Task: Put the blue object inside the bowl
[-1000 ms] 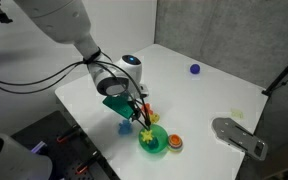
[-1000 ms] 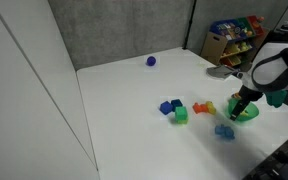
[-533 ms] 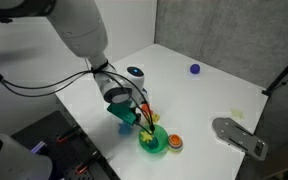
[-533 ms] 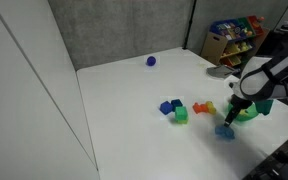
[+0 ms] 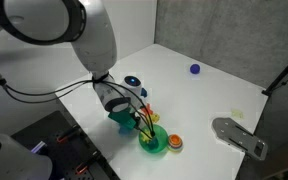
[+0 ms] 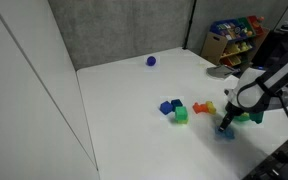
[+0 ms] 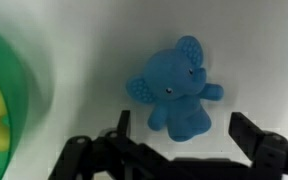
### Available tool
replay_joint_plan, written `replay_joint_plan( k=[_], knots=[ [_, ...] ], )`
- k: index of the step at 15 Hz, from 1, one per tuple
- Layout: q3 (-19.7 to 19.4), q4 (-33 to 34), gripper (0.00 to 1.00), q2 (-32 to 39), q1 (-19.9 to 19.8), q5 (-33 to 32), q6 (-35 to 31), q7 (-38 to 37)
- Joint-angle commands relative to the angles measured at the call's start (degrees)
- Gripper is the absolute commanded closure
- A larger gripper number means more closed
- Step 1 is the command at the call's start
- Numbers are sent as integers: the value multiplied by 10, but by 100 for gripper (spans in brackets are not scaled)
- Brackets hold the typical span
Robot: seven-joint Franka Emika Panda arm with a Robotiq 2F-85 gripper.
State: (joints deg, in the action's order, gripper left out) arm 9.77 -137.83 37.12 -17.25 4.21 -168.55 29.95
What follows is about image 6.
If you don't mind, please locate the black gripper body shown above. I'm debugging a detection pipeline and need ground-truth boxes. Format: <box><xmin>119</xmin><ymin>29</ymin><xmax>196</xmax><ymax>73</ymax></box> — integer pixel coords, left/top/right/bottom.
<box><xmin>224</xmin><ymin>101</ymin><xmax>244</xmax><ymax>122</ymax></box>

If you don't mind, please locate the light blue toy figure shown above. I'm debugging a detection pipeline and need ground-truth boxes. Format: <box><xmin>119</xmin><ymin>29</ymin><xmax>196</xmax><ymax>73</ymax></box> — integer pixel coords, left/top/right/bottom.
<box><xmin>214</xmin><ymin>124</ymin><xmax>236</xmax><ymax>141</ymax></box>

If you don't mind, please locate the green translucent bowl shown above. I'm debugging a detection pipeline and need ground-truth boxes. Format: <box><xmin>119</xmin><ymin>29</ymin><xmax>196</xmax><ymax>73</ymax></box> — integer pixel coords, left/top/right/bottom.
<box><xmin>232</xmin><ymin>111</ymin><xmax>265</xmax><ymax>125</ymax></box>

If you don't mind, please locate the grey flat object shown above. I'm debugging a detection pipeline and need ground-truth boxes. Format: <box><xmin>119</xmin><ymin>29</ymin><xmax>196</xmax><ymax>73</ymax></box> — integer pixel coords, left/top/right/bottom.
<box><xmin>206</xmin><ymin>64</ymin><xmax>239</xmax><ymax>81</ymax></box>

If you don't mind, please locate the yellow toy piece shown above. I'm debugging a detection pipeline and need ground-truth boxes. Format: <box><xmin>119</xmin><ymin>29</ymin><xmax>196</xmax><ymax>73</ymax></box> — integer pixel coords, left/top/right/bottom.
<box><xmin>205</xmin><ymin>100</ymin><xmax>217</xmax><ymax>116</ymax></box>

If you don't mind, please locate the orange toy piece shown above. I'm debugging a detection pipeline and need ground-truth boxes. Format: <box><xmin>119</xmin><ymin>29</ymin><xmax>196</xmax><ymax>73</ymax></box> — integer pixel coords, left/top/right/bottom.
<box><xmin>192</xmin><ymin>101</ymin><xmax>209</xmax><ymax>115</ymax></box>

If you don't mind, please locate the green cube block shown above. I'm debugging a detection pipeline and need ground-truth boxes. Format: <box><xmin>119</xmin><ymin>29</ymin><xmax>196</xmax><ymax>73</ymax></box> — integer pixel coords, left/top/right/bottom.
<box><xmin>174</xmin><ymin>106</ymin><xmax>189</xmax><ymax>125</ymax></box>

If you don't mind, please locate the dark blue cube block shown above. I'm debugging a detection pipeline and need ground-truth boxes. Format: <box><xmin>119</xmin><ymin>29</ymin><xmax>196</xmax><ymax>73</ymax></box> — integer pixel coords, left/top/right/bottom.
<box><xmin>170</xmin><ymin>98</ymin><xmax>184</xmax><ymax>112</ymax></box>

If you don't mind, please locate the toy shelf with coloured bins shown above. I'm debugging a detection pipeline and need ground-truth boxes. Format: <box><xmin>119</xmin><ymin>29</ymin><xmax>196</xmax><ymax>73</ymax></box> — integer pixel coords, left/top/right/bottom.
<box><xmin>200</xmin><ymin>15</ymin><xmax>271</xmax><ymax>69</ymax></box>

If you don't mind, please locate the purple ball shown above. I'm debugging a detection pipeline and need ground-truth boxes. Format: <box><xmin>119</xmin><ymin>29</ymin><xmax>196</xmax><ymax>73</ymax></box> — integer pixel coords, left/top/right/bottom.
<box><xmin>146</xmin><ymin>55</ymin><xmax>157</xmax><ymax>67</ymax></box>

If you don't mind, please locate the black vertical pole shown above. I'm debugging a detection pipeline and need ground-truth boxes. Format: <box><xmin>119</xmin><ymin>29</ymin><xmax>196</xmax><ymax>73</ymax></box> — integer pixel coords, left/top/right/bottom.
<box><xmin>182</xmin><ymin>0</ymin><xmax>198</xmax><ymax>51</ymax></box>

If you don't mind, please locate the black equipment frame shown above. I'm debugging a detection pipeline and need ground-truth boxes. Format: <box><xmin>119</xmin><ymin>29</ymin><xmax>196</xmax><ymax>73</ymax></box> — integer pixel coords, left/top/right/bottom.
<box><xmin>242</xmin><ymin>128</ymin><xmax>288</xmax><ymax>180</ymax></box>

